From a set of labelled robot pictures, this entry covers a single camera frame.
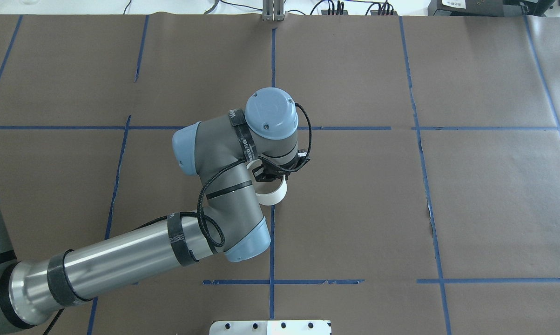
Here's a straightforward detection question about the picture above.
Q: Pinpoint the orange black connector strip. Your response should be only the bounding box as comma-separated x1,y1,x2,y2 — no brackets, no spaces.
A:
310,0,398,16

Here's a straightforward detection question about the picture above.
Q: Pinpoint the aluminium frame post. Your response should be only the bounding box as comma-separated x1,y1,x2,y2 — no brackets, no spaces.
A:
262,0,286,22

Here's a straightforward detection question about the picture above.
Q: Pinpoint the black far camera mount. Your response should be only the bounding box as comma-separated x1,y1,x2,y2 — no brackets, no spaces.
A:
290,150,310,172

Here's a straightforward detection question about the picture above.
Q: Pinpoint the white mug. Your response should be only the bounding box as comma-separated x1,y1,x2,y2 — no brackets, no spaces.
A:
247,160,288,206

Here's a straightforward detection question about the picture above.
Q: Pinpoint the white pedestal column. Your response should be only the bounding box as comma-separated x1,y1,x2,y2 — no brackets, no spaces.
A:
209,319,332,335

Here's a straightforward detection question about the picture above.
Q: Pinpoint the black box device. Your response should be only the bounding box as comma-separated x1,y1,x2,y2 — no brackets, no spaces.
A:
427,0,524,17

